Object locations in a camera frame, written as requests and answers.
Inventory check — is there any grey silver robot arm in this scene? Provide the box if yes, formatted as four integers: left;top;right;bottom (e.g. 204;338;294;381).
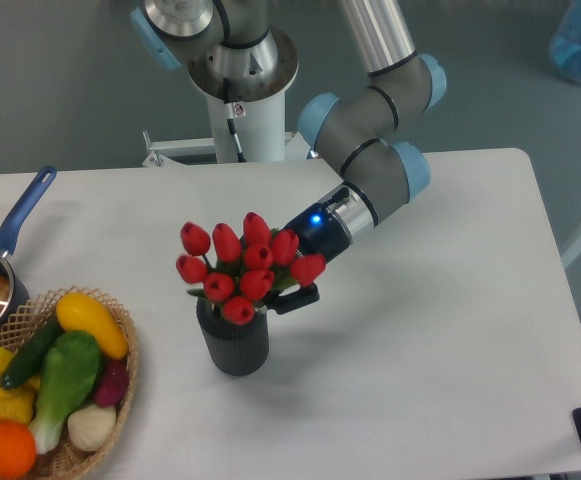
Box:
131;1;446;325

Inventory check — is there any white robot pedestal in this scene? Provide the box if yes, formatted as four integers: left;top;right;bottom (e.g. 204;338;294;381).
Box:
188;26;298;163

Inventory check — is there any purple red onion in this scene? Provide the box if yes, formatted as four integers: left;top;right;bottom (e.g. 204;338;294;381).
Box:
93;360;129;407

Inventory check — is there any green cucumber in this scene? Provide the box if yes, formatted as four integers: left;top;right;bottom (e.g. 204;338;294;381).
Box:
0;316;64;390

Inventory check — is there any woven wicker basket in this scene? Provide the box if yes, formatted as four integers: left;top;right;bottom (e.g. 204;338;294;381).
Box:
0;285;140;480

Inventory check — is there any blue handled saucepan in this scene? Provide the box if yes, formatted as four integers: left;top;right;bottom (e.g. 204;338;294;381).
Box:
0;166;57;328

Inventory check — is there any yellow bell pepper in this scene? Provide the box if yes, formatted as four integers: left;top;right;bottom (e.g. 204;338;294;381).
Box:
0;381;36;430

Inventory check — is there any green bok choy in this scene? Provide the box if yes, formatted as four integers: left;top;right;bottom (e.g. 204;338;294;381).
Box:
29;330;102;455

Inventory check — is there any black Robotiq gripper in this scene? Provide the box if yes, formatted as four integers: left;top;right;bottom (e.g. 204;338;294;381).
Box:
240;212;351;315

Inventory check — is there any dark grey ribbed vase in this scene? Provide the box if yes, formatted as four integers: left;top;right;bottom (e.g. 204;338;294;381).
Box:
196;300;269;377

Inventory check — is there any orange fruit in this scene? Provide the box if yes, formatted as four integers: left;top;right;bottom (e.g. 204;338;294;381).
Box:
0;421;37;479

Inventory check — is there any white metal base frame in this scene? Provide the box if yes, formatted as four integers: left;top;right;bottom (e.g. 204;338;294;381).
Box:
141;130;318;167

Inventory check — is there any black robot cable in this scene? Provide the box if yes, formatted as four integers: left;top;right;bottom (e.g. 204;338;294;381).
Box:
222;77;248;164

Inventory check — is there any red tulip bouquet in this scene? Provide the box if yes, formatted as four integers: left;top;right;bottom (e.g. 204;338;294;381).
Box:
176;212;326;326

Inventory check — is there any yellow squash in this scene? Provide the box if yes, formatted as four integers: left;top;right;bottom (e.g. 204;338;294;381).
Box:
56;292;129;360

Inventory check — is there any white garlic bulb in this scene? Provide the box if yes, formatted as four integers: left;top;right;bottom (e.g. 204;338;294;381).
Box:
67;404;117;452

